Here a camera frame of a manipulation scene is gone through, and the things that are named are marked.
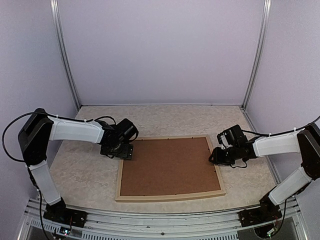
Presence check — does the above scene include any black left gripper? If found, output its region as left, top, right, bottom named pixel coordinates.
left=100, top=141, right=134, bottom=161

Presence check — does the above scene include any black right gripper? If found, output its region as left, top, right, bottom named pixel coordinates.
left=208, top=145, right=240, bottom=166

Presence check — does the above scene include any brown hardboard backing panel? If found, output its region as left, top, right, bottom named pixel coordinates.
left=119, top=136, right=223, bottom=197

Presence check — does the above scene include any light wooden picture frame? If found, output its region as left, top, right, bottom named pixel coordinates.
left=114, top=134, right=228, bottom=203

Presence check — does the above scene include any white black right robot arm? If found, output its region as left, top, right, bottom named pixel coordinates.
left=208, top=123, right=320, bottom=226

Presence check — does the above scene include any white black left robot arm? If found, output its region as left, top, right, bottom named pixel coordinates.
left=18, top=108, right=139, bottom=227

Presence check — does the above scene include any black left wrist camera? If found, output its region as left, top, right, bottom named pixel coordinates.
left=116, top=118, right=139, bottom=143

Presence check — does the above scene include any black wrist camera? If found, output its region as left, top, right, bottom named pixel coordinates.
left=217, top=124, right=248, bottom=148
left=116, top=118, right=139, bottom=143

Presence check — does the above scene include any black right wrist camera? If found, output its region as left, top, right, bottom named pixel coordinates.
left=217, top=124, right=248, bottom=148

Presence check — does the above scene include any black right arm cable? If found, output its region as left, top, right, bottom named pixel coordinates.
left=242, top=121, right=320, bottom=137

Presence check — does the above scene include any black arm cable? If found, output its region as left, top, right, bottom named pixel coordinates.
left=1, top=112, right=51, bottom=162
left=242, top=121, right=320, bottom=137

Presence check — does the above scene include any aluminium front rail base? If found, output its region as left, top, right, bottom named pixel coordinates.
left=16, top=197, right=308, bottom=240

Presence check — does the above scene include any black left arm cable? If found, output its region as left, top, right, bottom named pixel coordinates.
left=1, top=112, right=51, bottom=162

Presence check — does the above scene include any aluminium enclosure post left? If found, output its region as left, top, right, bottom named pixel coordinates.
left=50, top=0, right=82, bottom=110

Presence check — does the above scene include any aluminium enclosure post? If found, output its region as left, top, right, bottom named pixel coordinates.
left=241, top=0, right=272, bottom=112
left=50, top=0, right=82, bottom=110

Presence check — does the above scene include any aluminium enclosure post right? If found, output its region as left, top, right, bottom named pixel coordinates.
left=241, top=0, right=272, bottom=112

